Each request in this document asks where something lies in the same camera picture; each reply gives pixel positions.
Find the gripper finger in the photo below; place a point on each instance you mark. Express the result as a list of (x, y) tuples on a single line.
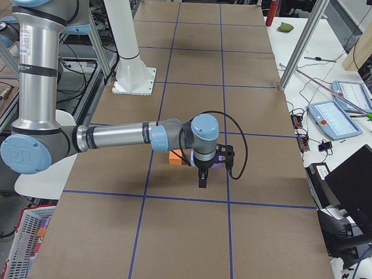
[(205, 179), (200, 179)]

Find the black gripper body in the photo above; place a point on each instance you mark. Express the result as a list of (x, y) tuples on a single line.
[(203, 166)]

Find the light blue foam block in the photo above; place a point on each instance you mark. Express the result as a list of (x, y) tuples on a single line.
[(192, 158)]

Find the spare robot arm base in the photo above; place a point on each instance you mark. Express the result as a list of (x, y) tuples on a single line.
[(10, 34)]

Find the purple foam block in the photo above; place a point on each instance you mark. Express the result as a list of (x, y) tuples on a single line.
[(219, 165)]

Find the orange foam block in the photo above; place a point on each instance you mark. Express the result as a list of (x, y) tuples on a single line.
[(175, 157)]

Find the orange circuit board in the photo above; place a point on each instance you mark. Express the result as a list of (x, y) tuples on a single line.
[(301, 134)]

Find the near teach pendant tablet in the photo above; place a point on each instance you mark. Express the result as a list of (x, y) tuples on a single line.
[(335, 123)]

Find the teach pendant tablet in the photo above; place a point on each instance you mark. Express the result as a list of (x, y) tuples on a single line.
[(335, 123), (354, 92)]

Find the black laptop computer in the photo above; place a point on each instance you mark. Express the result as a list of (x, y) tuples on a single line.
[(351, 184)]

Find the green cloth pouch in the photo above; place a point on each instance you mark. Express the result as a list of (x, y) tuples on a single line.
[(285, 27)]

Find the red cylinder bottle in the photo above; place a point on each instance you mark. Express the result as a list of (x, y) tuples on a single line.
[(272, 12)]

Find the far teach pendant tablet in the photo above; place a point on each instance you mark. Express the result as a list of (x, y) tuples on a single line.
[(354, 92)]

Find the wooden board panel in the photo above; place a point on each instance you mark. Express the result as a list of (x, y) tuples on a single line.
[(360, 52)]

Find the white plastic storage basket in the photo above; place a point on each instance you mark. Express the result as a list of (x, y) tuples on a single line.
[(27, 241)]

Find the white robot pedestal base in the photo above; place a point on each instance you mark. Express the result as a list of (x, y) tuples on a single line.
[(132, 75)]

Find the green strap smartwatch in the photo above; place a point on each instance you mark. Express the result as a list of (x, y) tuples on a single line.
[(317, 58)]

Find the aluminium frame post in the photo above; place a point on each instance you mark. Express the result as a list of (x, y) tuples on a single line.
[(304, 39)]

